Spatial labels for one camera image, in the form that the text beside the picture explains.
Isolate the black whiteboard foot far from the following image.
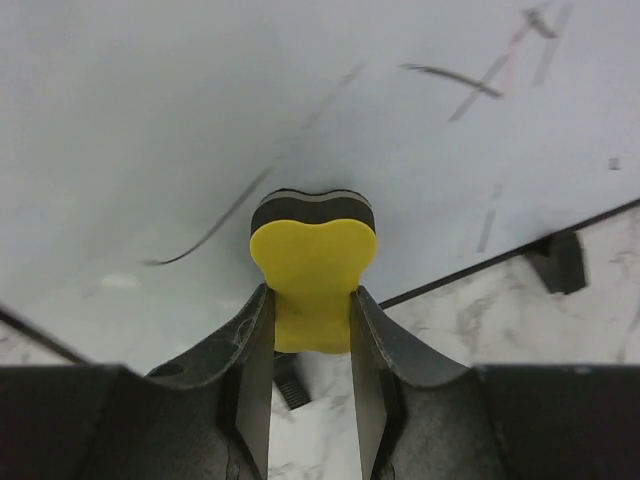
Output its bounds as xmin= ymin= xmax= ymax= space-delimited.
xmin=525 ymin=231 xmax=588 ymax=295

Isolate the white whiteboard black frame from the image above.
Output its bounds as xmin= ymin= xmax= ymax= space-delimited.
xmin=1 ymin=1 xmax=639 ymax=370

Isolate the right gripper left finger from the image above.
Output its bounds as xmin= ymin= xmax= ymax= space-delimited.
xmin=145 ymin=284 xmax=275 ymax=479

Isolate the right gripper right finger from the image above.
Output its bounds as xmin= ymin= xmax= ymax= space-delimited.
xmin=350 ymin=287 xmax=480 ymax=479

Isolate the black whiteboard foot near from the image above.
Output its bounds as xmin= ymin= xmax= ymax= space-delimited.
xmin=274 ymin=352 xmax=311 ymax=410

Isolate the black whiteboard foot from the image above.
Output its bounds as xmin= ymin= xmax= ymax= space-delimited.
xmin=525 ymin=231 xmax=588 ymax=295
xmin=274 ymin=352 xmax=311 ymax=410

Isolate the yellow black whiteboard eraser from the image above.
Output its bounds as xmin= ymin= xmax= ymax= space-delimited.
xmin=250 ymin=188 xmax=377 ymax=355

